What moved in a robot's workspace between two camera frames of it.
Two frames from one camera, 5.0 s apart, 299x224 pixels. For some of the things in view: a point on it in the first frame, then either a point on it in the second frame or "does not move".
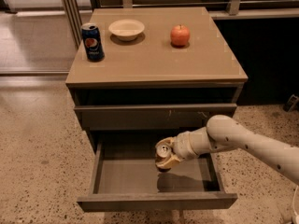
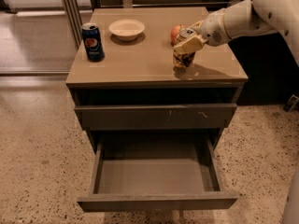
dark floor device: [291, 104] does not move
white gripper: [185, 147] to [212, 28]
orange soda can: [163, 151] to [180, 59]
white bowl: [126, 29] does not move
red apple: [179, 35] does not move
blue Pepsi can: [93, 47] does not move
